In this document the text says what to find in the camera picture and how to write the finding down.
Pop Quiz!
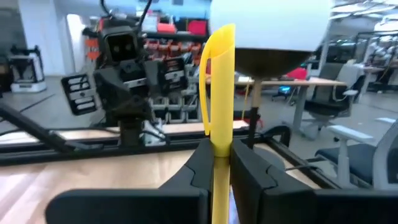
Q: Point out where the yellow pen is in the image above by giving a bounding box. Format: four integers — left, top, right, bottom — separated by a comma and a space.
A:
198, 24, 236, 224

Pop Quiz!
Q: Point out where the grey office chair blue seat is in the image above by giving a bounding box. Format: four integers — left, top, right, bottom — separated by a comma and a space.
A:
315, 118, 398, 190

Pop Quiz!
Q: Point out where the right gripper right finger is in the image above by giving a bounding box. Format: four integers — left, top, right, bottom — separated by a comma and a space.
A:
231, 139, 398, 224

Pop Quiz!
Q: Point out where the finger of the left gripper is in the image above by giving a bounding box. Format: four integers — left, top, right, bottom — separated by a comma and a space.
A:
163, 57, 189, 96
61, 73, 98, 116

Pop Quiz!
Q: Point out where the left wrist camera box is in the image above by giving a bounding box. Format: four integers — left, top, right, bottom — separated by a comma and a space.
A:
101, 26, 139, 63

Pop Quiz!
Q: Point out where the wooden office desk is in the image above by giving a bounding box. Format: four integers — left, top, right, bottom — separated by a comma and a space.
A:
206, 76, 348, 134

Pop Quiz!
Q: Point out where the white floor machine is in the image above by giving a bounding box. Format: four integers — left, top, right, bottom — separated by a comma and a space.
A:
7, 45, 47, 94

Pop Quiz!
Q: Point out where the black office chair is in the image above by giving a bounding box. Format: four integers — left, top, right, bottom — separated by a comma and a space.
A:
304, 63, 367, 141

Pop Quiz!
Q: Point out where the white globe table lamp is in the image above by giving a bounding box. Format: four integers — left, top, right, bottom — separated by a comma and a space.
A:
210, 0, 332, 172

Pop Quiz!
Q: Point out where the black aluminium table frame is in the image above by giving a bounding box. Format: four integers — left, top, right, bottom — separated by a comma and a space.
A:
0, 102, 341, 190

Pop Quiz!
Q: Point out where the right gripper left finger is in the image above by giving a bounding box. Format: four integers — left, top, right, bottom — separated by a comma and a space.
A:
45, 139, 215, 224

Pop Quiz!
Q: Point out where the storage rack with red bins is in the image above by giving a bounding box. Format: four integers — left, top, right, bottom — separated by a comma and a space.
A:
141, 12, 212, 125

